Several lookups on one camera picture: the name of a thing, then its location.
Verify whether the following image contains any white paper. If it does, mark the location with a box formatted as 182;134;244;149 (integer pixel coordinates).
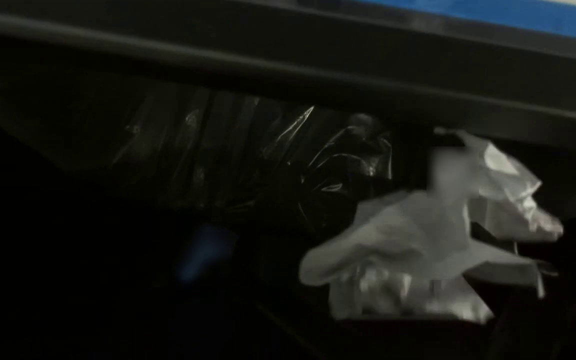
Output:
298;130;564;324

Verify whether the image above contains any black bin liner bag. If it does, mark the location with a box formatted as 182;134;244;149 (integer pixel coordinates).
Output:
109;88;395;222

